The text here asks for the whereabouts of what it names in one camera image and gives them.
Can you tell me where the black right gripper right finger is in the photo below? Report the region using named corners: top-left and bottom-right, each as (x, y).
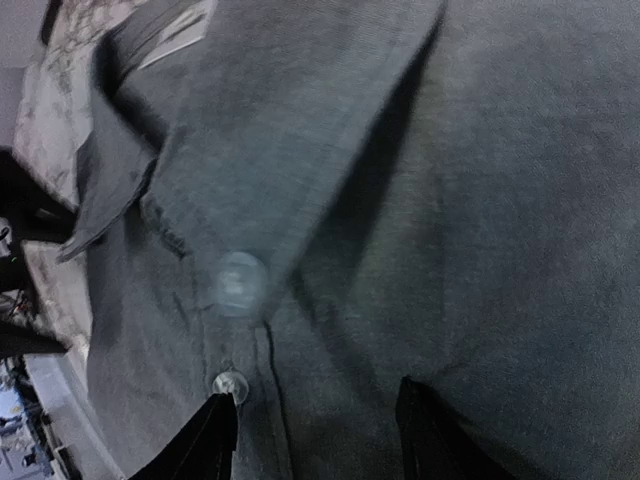
top-left (395, 376), bottom-right (513, 480)

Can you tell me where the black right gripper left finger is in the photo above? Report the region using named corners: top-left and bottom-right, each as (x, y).
top-left (130, 394), bottom-right (238, 480)

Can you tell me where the grey button-up shirt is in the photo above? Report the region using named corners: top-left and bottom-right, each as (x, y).
top-left (61, 1), bottom-right (639, 479)

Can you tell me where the aluminium front frame rail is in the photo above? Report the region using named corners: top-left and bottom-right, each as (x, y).
top-left (24, 349), bottom-right (125, 480)

